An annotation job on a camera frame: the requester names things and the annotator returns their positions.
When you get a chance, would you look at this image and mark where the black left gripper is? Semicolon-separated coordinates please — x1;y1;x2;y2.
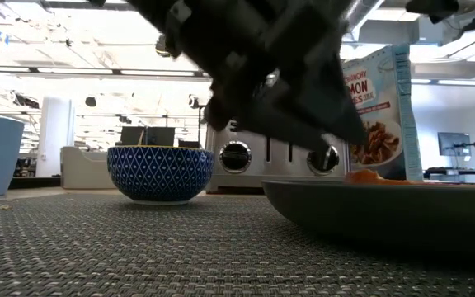
125;0;369;153

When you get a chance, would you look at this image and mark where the silver four-slot toaster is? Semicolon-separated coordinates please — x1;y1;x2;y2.
203;92;350;195

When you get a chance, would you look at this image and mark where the blue patterned bowl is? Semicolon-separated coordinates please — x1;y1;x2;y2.
106;144;216;206

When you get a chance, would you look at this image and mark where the office desk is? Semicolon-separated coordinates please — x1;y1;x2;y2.
422;166;475;183

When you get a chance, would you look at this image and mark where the computer monitor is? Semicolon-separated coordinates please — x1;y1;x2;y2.
437;131;472;158

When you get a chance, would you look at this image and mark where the blue cinnamon cereal box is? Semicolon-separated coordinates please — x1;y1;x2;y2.
341;43;425;183

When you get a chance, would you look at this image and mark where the white column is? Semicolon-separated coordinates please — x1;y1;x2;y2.
35;97;73;178

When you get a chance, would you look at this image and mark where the grey woven placemat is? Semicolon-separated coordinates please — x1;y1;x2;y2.
0;191;475;297

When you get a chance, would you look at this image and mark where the silver smooth air duct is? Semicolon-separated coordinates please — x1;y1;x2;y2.
342;0;387;42

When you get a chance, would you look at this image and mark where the black ceiling camera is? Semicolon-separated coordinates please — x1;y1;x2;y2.
154;35;176;59

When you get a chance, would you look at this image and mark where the dark grey round plate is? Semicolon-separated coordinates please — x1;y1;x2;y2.
261;179;475;257

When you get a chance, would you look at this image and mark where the white plastic bin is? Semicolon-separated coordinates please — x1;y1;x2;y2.
59;145;117;190

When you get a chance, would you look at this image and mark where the toasted bagel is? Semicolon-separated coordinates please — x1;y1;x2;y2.
343;168;412;186

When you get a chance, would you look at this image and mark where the black monitor back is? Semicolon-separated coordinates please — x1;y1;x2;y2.
120;125;146;148
146;126;176;148

